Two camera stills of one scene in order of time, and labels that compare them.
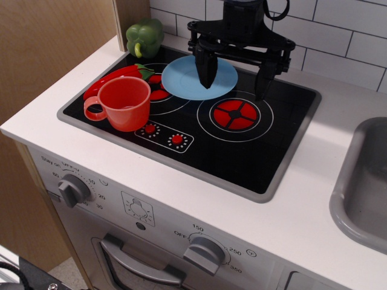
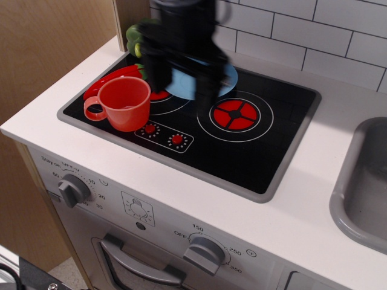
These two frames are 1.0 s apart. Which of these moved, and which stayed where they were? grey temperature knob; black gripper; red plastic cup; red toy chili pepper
Moved: black gripper
Stayed: red toy chili pepper; red plastic cup; grey temperature knob
